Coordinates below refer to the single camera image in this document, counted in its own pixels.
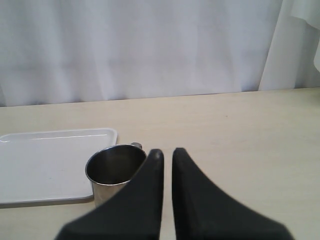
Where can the white plastic tray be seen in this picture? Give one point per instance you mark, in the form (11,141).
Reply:
(48,167)

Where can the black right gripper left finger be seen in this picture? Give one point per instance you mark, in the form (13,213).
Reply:
(134,213)

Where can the white curtain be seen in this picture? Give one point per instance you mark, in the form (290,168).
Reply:
(63,51)

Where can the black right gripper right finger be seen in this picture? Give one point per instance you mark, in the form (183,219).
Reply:
(203,211)

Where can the steel mug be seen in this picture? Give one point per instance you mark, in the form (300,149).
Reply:
(111,168)

